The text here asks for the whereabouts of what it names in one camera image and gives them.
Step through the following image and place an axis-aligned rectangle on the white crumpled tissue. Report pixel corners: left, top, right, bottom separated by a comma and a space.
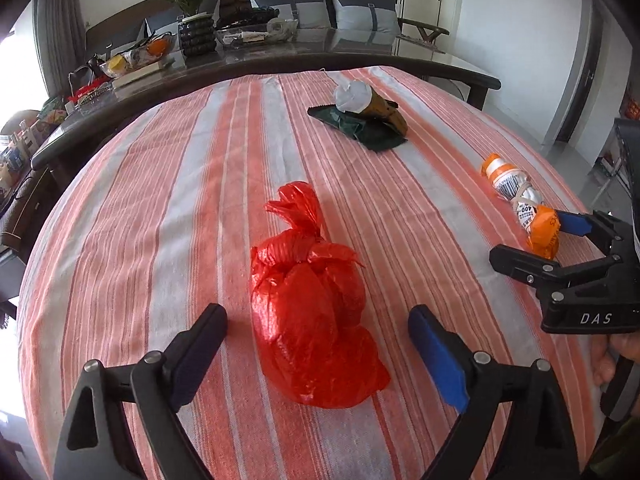
333, 80, 374, 114

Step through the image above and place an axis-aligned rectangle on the dark wooden door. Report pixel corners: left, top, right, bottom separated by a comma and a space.
555, 0, 604, 143

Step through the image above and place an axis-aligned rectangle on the stack of books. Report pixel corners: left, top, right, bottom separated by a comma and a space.
112, 57, 176, 89

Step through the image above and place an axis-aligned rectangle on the black ribbed vase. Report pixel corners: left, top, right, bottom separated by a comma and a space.
178, 14, 217, 56

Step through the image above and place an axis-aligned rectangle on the clear glass tray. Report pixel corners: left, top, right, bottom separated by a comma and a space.
216, 27, 273, 49

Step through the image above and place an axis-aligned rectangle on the black cloth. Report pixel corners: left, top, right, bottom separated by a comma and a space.
217, 6, 281, 28

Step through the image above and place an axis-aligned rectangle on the glass fruit bowl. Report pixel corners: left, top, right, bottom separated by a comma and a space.
100, 32, 178, 79

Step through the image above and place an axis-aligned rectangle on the grey white pillow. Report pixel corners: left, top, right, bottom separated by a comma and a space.
246, 0, 328, 29
145, 10, 181, 42
197, 0, 224, 28
328, 0, 401, 34

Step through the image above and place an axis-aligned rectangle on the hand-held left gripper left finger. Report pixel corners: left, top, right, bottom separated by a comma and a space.
52, 302, 229, 480

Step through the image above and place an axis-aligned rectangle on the dark green packet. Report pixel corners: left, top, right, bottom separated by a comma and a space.
306, 104, 407, 154

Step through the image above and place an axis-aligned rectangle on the person's right hand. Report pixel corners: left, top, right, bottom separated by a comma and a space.
590, 332, 640, 387

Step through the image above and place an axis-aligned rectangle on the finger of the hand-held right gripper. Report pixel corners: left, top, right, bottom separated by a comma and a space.
489, 243, 619, 291
555, 209, 632, 261

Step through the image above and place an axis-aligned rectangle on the red plastic bag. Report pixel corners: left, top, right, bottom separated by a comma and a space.
250, 181, 391, 409

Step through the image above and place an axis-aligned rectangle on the orange white wrapper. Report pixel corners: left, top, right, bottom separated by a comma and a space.
481, 153, 561, 261

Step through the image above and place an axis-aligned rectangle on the grey curtain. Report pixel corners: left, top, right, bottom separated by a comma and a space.
34, 0, 87, 103

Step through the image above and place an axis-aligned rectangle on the orange white striped tablecloth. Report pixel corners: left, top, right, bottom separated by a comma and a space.
17, 65, 608, 480

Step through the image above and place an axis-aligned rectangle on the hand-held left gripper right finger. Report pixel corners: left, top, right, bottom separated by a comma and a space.
407, 304, 583, 480

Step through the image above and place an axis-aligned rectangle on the dark glass coffee table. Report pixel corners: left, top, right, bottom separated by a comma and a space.
30, 25, 502, 176

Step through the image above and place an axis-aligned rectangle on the clear tape roll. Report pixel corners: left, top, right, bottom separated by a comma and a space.
267, 17, 299, 41

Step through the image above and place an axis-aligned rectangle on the brown paper cone wrapper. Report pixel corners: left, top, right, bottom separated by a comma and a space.
362, 87, 409, 136

